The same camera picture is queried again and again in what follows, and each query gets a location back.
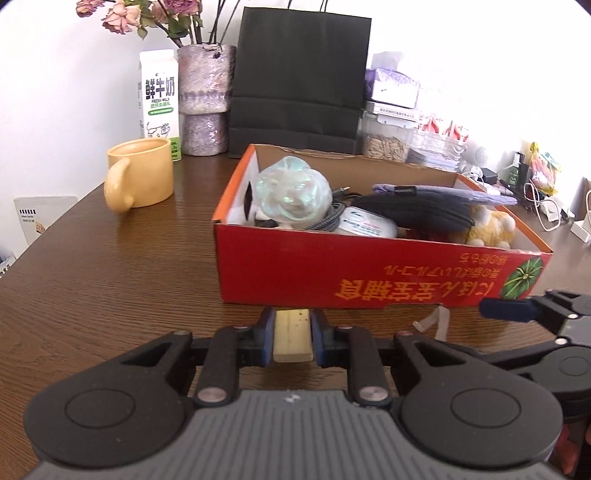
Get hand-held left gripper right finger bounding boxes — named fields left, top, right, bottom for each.
left=310, top=308, right=472, bottom=408

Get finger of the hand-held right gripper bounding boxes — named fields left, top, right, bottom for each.
left=479, top=290, right=591, bottom=333
left=443, top=339, right=573, bottom=370

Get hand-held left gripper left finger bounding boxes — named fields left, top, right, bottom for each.
left=113, top=308, right=276, bottom=408

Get beige rectangular block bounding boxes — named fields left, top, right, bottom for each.
left=272, top=309, right=314, bottom=362

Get red cardboard box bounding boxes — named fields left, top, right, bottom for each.
left=213, top=143, right=554, bottom=309

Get yellow plush toy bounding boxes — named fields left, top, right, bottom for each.
left=450, top=205, right=517, bottom=247

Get white plastic bottle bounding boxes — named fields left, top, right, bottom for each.
left=332, top=206, right=399, bottom=239

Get braided grey cable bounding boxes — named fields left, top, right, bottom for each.
left=256, top=187, right=365, bottom=232

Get purple woven cloth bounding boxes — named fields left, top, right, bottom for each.
left=372, top=183, right=518, bottom=206

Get translucent plastic bag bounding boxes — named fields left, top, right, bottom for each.
left=253, top=156, right=333, bottom=230

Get black green device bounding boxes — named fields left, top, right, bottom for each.
left=508, top=151, right=530, bottom=188

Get yellow snack packet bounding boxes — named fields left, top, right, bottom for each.
left=527, top=142, right=561, bottom=195

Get small white round speaker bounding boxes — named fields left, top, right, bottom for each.
left=462, top=145, right=490, bottom=178

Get grey tin box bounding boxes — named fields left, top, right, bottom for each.
left=409, top=136, right=465, bottom=171

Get clear jar of seeds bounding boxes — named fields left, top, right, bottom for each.
left=360, top=115, right=414, bottom=162

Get yellow ceramic mug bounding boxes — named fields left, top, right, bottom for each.
left=103, top=137, right=175, bottom=213

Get flat white box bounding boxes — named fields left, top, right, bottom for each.
left=362, top=102, right=419, bottom=127

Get purple tissue pack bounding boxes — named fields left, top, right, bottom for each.
left=365, top=52, right=422, bottom=109

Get purple textured vase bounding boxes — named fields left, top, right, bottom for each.
left=177, top=44, right=237, bottom=156

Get white printed card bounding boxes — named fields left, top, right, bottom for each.
left=13, top=196, right=79, bottom=247

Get white green milk carton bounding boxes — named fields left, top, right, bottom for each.
left=137, top=49, right=182, bottom=163

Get black paper bag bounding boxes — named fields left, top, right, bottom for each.
left=228, top=0, right=372, bottom=155

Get dried pink roses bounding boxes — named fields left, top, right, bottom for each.
left=76, top=0, right=241, bottom=47

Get white cable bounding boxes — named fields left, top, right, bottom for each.
left=524, top=182, right=561, bottom=232

